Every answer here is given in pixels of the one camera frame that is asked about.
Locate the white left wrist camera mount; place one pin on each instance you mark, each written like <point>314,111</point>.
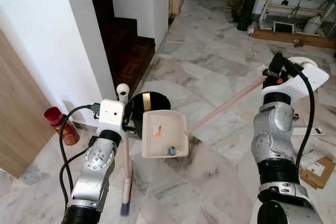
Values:
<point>110,115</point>

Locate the white framed screen device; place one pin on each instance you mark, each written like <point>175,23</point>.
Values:
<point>284,27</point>

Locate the beige broom purple bristles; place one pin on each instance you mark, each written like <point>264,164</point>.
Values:
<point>126,171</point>

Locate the round black disc gold stripe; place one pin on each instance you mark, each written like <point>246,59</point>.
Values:
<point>152,100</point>

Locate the red capped spray can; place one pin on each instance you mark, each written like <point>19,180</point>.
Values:
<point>63,127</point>

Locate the crushed clear plastic bottle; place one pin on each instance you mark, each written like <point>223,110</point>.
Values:
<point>171,150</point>

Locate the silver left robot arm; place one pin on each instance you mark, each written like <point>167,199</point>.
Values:
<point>97,166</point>

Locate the white paper card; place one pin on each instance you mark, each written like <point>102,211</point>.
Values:
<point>310,131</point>

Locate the white plastic jug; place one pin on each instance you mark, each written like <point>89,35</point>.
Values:
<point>313,24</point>

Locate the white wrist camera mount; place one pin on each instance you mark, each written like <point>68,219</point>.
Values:
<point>312,80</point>
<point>110,115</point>

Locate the light wooden door panel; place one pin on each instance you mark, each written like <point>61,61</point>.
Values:
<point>21,114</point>

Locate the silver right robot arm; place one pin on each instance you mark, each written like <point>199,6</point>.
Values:
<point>273,129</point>

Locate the flattened cardboard box white label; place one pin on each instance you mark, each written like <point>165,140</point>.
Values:
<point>317,174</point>

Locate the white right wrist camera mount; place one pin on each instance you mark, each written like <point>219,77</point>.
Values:
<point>312,80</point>

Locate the dark wooden staircase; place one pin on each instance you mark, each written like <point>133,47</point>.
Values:
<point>123,51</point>

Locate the black tall bag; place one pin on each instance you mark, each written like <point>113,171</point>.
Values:
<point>251,1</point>

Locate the long wooden plank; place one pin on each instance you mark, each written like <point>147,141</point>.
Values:
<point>294,39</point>

